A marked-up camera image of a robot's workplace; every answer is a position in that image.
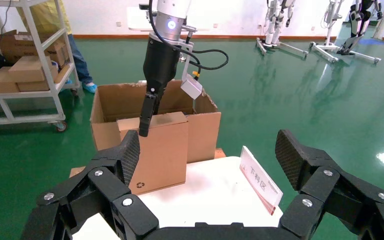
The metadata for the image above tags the acrylic sign with Chinese text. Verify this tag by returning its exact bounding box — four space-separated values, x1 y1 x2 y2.
239 145 284 216

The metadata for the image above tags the small brown cardboard box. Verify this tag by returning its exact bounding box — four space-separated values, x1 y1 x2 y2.
116 111 190 196

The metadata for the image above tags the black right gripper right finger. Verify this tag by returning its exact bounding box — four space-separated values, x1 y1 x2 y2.
274 129 384 240

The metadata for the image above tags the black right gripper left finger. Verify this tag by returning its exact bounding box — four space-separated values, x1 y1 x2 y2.
21 129 160 240

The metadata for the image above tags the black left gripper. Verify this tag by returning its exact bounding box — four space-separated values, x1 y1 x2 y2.
138 36 184 138

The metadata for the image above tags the black cable with yellow tag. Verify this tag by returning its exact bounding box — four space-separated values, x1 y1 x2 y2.
148 0 230 79

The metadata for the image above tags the white background table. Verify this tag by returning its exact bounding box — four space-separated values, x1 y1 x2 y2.
126 5 213 32

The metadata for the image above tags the loose flat cardboard piece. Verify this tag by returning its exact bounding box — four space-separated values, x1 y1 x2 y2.
53 62 71 84

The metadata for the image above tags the grey stand of black humanoid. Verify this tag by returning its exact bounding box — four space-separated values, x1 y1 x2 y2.
309 0 382 64

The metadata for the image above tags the white metal shelf cart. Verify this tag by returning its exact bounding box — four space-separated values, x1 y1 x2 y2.
0 0 80 133

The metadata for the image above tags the black and white humanoid robot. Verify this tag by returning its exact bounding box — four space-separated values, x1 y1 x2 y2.
337 0 383 56

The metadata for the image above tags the grey stand of white humanoid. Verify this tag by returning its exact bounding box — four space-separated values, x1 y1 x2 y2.
255 0 309 57

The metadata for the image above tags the open brown carton with label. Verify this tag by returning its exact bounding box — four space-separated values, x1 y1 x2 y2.
0 29 70 67

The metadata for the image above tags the person in yellow jacket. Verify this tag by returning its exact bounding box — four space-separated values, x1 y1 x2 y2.
16 0 98 94

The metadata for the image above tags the large open cardboard box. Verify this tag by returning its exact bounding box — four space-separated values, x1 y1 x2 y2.
89 80 222 165

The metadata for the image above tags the plain closed cardboard box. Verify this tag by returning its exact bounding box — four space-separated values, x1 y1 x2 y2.
8 55 53 83
17 64 59 93
0 66 21 94

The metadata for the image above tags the blue floor mat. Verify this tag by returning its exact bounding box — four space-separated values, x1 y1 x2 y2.
357 38 383 46

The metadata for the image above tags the grey left wrist camera bracket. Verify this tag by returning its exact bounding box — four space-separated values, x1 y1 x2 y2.
149 32 203 100

